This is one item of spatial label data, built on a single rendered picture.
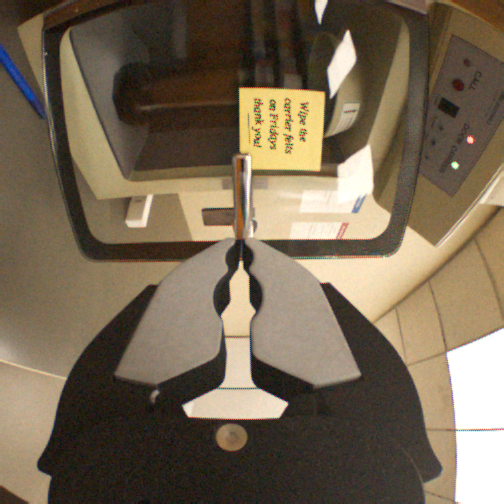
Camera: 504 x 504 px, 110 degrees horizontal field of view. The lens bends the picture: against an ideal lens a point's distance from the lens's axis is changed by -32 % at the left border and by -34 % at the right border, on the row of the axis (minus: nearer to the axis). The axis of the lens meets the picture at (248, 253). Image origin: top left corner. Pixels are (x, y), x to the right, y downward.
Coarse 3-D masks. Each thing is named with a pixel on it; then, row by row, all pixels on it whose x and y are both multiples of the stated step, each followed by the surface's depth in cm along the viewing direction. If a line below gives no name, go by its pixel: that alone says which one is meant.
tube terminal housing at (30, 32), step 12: (432, 0) 13; (432, 12) 15; (24, 24) 13; (36, 24) 14; (432, 24) 16; (24, 36) 15; (36, 36) 15; (24, 48) 16; (36, 48) 17; (36, 60) 18; (36, 72) 19
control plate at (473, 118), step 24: (456, 48) 15; (456, 72) 17; (480, 72) 15; (432, 96) 21; (456, 96) 19; (480, 96) 17; (432, 120) 23; (456, 120) 21; (480, 120) 18; (456, 144) 23; (480, 144) 20; (432, 168) 27
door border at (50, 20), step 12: (72, 0) 13; (84, 0) 13; (96, 0) 14; (108, 0) 14; (120, 0) 14; (384, 0) 14; (396, 0) 14; (408, 0) 13; (420, 0) 13; (60, 12) 13; (72, 12) 14; (84, 12) 14; (420, 12) 14; (48, 24) 14
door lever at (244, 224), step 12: (240, 156) 18; (240, 168) 19; (252, 168) 19; (240, 180) 19; (252, 180) 20; (240, 192) 20; (252, 192) 20; (240, 204) 20; (252, 204) 21; (240, 216) 21; (252, 216) 21; (240, 228) 22; (252, 228) 22
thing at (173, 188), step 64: (128, 0) 14; (192, 0) 15; (256, 0) 15; (320, 0) 15; (64, 64) 17; (128, 64) 18; (192, 64) 18; (256, 64) 19; (320, 64) 18; (384, 64) 18; (64, 128) 20; (128, 128) 21; (192, 128) 22; (384, 128) 21; (64, 192) 24; (128, 192) 25; (192, 192) 25; (256, 192) 25; (320, 192) 25; (384, 192) 25; (128, 256) 29; (192, 256) 29; (320, 256) 29; (384, 256) 29
